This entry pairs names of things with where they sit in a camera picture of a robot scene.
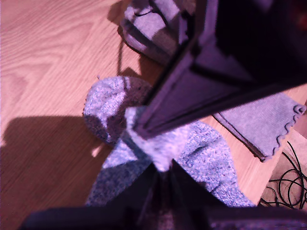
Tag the blue knitted sock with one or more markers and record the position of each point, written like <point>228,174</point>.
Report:
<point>211,163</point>
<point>156,148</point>

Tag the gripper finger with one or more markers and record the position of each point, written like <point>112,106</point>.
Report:
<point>139,191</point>
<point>187,95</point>
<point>216,107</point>
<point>189,191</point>

